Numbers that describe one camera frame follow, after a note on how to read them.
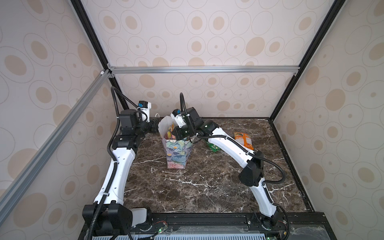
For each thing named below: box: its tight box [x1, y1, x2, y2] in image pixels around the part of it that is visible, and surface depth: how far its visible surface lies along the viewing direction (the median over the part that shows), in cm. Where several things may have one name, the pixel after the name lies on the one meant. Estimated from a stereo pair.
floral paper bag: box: [158, 116, 194, 169], surface depth 82 cm
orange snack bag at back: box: [234, 132, 255, 151], surface depth 105 cm
